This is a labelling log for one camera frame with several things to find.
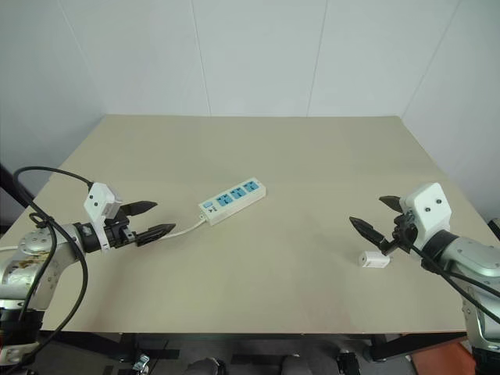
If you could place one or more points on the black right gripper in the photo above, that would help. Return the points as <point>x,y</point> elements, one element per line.
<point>402,232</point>

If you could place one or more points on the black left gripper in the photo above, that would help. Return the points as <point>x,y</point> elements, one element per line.
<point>119,233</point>

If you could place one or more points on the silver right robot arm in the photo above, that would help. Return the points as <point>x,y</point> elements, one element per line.
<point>472,265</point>

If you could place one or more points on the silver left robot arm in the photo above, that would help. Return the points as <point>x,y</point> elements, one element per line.
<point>35,254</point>

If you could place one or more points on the white plug adapter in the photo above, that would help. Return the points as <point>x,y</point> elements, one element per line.
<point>374,260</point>

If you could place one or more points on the white power strip blue sockets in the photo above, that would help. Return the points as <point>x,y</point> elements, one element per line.
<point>234,199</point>

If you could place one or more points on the black object beside table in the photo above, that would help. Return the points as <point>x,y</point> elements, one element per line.
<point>494,226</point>

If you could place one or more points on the silver caster wheel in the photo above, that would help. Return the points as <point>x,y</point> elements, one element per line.
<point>141,363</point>

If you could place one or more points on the black caster wheel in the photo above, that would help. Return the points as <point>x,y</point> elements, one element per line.
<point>347,363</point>

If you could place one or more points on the dark rounded shape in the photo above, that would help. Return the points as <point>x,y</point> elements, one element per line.
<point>295,365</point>
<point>205,367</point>

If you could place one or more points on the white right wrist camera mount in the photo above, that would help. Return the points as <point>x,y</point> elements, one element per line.
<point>429,211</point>

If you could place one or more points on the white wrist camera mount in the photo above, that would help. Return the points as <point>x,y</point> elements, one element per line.
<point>429,211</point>
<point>97,199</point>

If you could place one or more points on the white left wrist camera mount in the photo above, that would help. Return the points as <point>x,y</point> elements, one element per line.
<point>97,199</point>

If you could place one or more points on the dark object at wall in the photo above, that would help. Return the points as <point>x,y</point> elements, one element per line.
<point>11,195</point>

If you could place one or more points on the black table frame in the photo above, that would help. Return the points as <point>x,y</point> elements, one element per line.
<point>234,336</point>

